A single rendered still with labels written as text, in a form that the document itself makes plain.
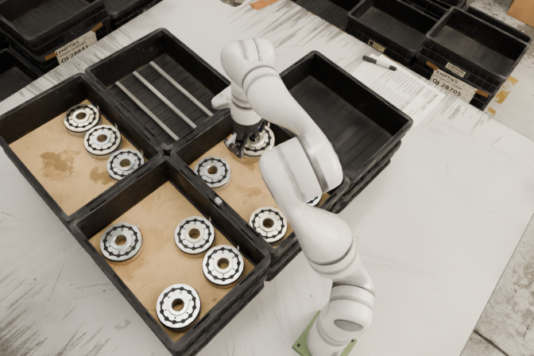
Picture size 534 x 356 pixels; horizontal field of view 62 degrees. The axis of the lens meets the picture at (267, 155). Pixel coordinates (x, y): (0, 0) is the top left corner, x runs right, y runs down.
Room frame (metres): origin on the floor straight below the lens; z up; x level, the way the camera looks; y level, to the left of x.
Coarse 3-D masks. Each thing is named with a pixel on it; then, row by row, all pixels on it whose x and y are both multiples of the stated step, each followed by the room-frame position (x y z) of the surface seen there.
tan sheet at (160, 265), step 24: (168, 192) 0.57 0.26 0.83; (120, 216) 0.48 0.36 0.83; (144, 216) 0.49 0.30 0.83; (168, 216) 0.50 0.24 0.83; (96, 240) 0.41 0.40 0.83; (144, 240) 0.42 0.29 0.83; (168, 240) 0.43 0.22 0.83; (216, 240) 0.45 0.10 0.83; (144, 264) 0.36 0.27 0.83; (168, 264) 0.37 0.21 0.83; (192, 264) 0.38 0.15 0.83; (144, 288) 0.30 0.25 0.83; (216, 288) 0.32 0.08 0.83
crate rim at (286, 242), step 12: (216, 120) 0.76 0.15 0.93; (204, 132) 0.72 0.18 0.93; (288, 132) 0.76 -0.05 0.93; (180, 144) 0.67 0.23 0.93; (348, 180) 0.62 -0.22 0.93; (336, 192) 0.58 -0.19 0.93; (228, 204) 0.51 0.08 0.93; (324, 204) 0.54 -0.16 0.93; (240, 216) 0.48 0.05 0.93; (252, 228) 0.45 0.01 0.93; (264, 240) 0.43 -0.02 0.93; (288, 240) 0.43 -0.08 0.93; (276, 252) 0.40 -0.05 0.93
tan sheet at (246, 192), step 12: (204, 156) 0.70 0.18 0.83; (216, 156) 0.71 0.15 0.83; (228, 156) 0.71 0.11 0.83; (192, 168) 0.66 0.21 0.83; (240, 168) 0.68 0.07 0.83; (252, 168) 0.68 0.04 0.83; (240, 180) 0.64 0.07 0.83; (252, 180) 0.64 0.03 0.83; (216, 192) 0.59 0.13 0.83; (228, 192) 0.59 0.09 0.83; (240, 192) 0.60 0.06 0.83; (252, 192) 0.60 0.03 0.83; (264, 192) 0.61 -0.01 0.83; (240, 204) 0.56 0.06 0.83; (252, 204) 0.57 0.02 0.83; (264, 204) 0.57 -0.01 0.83; (276, 204) 0.58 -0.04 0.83; (288, 228) 0.51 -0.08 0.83
